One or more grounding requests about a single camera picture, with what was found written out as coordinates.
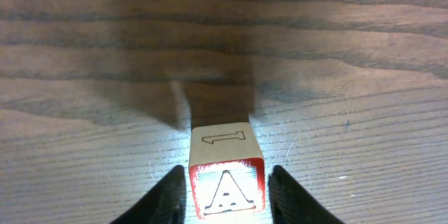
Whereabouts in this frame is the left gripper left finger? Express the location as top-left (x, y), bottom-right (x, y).
top-left (111, 165), bottom-right (186, 224)

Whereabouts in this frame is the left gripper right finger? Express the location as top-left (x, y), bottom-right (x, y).
top-left (268, 165), bottom-right (344, 224)

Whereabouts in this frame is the red A block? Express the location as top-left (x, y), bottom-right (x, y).
top-left (188, 122), bottom-right (266, 221)

